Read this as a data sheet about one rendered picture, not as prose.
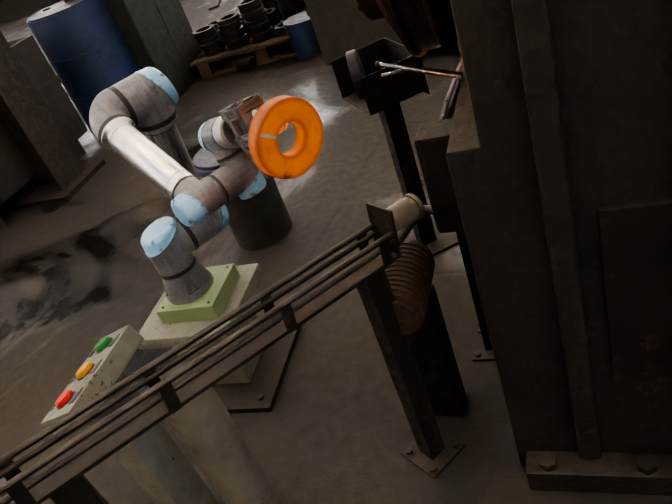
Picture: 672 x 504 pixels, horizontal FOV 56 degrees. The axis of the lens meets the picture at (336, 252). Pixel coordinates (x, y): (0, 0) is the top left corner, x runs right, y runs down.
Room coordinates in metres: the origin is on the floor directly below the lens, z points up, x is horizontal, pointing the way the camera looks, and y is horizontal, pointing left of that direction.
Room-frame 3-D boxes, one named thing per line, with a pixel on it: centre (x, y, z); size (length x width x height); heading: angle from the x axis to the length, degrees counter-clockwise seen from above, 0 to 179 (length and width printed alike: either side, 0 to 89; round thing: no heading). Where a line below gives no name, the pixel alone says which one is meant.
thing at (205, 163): (2.42, 0.26, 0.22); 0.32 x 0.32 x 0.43
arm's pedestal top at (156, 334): (1.64, 0.46, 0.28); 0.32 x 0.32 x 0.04; 65
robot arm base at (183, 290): (1.64, 0.46, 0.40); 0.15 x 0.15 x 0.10
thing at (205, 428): (1.04, 0.42, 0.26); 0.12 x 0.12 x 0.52
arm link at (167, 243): (1.64, 0.45, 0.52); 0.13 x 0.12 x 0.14; 121
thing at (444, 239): (1.93, -0.33, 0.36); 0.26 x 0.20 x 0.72; 8
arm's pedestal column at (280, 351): (1.64, 0.46, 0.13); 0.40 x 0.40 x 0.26; 65
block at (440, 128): (1.14, -0.29, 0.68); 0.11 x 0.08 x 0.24; 63
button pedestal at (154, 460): (1.08, 0.58, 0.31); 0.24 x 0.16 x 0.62; 153
